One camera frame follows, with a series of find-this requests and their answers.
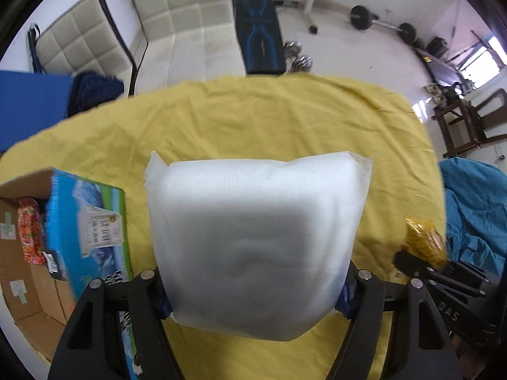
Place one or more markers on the red floral snack bag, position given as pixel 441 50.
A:
pixel 30 230

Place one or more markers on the blue mat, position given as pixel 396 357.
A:
pixel 31 103

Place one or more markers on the black blue weight bench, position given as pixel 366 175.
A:
pixel 258 33

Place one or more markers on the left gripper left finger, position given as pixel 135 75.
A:
pixel 91 346

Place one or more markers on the blue crumpled blanket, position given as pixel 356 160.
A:
pixel 475 200

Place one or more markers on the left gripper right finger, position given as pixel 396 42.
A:
pixel 418 345

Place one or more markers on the black barbell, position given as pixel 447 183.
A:
pixel 363 19

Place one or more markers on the dark wooden chair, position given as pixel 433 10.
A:
pixel 451 109

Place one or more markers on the white soft foam pack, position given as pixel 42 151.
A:
pixel 255 248

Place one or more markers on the dark blue knitted cloth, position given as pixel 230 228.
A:
pixel 90 89

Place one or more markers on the white quilted chair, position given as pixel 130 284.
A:
pixel 187 40
pixel 86 38

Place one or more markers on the golden yellow snack bag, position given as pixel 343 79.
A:
pixel 423 241

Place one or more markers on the yellow bed sheet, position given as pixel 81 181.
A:
pixel 252 118

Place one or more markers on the chrome dumbbell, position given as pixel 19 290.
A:
pixel 293 52

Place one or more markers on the cardboard milk carton box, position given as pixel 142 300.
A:
pixel 84 238

